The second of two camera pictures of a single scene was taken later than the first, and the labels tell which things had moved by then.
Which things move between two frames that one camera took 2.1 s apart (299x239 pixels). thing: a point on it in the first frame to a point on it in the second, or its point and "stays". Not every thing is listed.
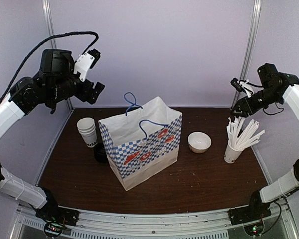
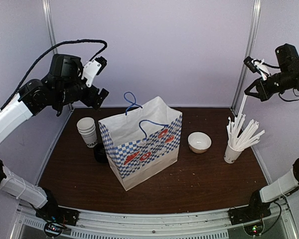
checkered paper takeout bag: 143,141 stays
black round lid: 100,154 stays
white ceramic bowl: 199,142 stays
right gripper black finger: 238,109 to 256,83
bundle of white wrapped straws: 243,140 stays
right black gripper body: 253,107 to 267,92
